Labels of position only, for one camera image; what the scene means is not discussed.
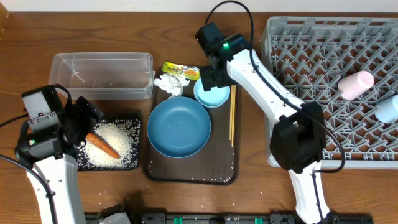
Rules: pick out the yellow snack wrapper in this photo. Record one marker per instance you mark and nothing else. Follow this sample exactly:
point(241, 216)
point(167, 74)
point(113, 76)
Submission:
point(189, 72)

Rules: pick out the clear plastic bin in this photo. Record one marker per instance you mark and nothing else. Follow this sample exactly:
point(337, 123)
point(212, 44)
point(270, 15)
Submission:
point(104, 75)

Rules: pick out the pink plastic cup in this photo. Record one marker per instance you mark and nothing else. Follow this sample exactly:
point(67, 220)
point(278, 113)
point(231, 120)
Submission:
point(355, 85)

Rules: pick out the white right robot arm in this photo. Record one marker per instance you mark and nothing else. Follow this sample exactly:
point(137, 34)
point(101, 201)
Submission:
point(298, 133)

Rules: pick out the small light blue saucer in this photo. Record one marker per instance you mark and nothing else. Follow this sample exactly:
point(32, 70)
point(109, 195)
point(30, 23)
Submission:
point(212, 98)

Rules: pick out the grey dishwasher rack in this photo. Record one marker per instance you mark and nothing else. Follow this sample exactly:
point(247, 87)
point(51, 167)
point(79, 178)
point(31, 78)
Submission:
point(310, 55)

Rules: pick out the orange carrot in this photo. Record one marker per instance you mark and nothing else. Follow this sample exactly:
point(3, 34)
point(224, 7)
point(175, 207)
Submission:
point(102, 144)

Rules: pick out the light blue plastic cup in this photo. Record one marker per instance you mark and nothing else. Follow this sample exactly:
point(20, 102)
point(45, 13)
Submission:
point(387, 110)

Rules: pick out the large dark blue plate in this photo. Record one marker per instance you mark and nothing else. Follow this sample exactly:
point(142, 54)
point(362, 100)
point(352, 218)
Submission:
point(179, 127)

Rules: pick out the dark brown serving tray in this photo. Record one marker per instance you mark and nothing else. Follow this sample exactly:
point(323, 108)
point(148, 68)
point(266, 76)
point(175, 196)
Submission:
point(216, 163)

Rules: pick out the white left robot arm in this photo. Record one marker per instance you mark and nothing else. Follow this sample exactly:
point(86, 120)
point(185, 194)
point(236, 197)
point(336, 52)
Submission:
point(49, 153)

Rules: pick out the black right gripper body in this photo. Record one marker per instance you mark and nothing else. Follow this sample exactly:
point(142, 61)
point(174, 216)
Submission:
point(210, 78)

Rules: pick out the crumpled white tissue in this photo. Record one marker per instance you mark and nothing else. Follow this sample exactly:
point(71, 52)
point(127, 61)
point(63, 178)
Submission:
point(172, 84)

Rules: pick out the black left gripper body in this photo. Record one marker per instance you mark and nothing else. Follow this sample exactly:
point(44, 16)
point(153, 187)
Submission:
point(78, 121)

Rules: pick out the wooden chopstick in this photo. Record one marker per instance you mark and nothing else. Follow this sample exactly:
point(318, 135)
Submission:
point(230, 118)
point(233, 108)

